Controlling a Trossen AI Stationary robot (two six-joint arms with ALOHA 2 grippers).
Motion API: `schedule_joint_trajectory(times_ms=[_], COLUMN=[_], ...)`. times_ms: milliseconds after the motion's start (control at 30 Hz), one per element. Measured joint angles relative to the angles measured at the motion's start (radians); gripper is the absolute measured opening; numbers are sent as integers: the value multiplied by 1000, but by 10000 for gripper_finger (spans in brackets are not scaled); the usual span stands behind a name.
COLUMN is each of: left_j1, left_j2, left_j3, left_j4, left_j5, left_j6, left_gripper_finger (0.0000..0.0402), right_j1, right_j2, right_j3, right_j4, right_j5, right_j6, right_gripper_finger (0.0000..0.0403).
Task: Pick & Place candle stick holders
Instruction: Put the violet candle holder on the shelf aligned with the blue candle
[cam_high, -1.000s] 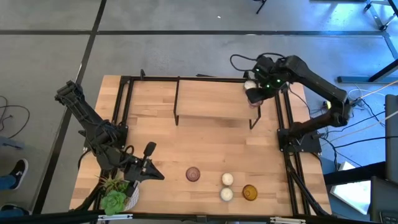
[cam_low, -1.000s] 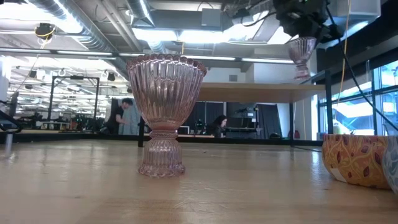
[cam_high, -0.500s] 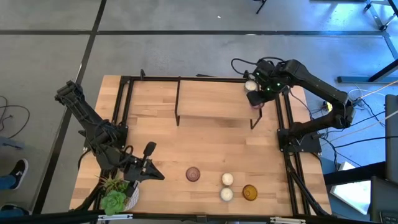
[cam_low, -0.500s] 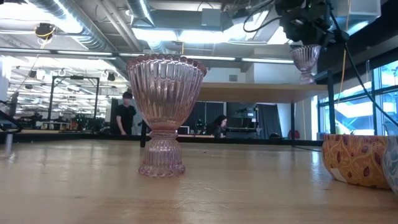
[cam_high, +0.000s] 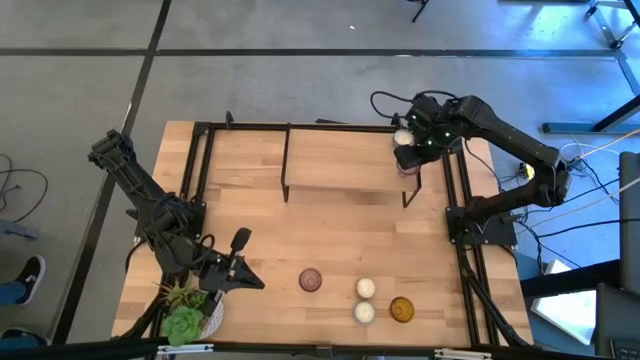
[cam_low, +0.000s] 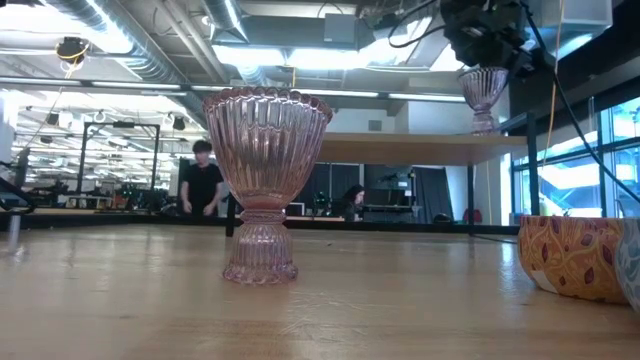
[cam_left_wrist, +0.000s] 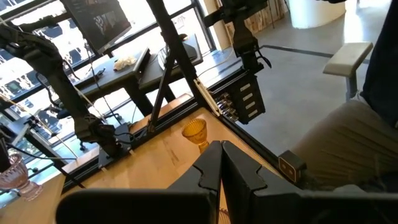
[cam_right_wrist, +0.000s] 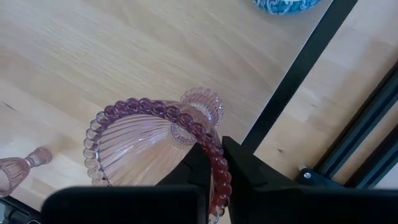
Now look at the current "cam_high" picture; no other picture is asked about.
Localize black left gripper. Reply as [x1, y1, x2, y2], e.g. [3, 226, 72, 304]
[199, 228, 265, 316]

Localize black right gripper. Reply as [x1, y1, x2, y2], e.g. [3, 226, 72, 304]
[394, 97, 457, 172]

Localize pink ribbed glass candle holder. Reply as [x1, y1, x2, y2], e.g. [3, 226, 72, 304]
[396, 160, 422, 179]
[298, 267, 323, 294]

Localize white candle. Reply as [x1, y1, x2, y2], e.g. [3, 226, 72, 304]
[392, 128, 416, 149]
[355, 277, 377, 300]
[353, 300, 377, 325]

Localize amber ribbed glass candle holder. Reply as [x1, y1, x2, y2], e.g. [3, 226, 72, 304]
[389, 296, 416, 324]

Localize green succulent in white pot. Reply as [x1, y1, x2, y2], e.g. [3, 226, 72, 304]
[157, 279, 225, 349]

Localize black overhead crossbeam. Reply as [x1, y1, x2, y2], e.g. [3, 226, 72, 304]
[0, 337, 640, 360]

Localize wooden shelf with black legs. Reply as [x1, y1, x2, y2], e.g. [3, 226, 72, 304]
[279, 122, 423, 210]

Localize black tripod leg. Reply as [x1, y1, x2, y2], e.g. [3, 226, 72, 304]
[410, 0, 431, 24]

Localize dark floor stand base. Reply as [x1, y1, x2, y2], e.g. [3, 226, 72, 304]
[542, 94, 640, 135]

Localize grey metal stand legs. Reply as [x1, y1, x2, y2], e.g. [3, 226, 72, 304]
[584, 0, 640, 96]

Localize person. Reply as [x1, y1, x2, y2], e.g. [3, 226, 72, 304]
[0, 254, 49, 351]

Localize dark grey cabinet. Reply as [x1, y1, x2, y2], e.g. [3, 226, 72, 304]
[618, 151, 640, 296]

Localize grey chair base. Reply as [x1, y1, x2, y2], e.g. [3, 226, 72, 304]
[0, 218, 40, 241]

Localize dark grey desk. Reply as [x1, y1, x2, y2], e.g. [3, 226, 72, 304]
[594, 282, 640, 360]

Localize white floor cable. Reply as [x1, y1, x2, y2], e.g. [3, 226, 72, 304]
[558, 142, 606, 162]

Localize black aluminium table frame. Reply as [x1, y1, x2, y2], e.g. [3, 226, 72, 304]
[114, 110, 534, 351]

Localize beige floor cable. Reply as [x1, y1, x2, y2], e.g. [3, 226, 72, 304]
[544, 127, 640, 174]

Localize black floor cable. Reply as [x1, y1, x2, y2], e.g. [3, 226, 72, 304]
[0, 152, 51, 225]

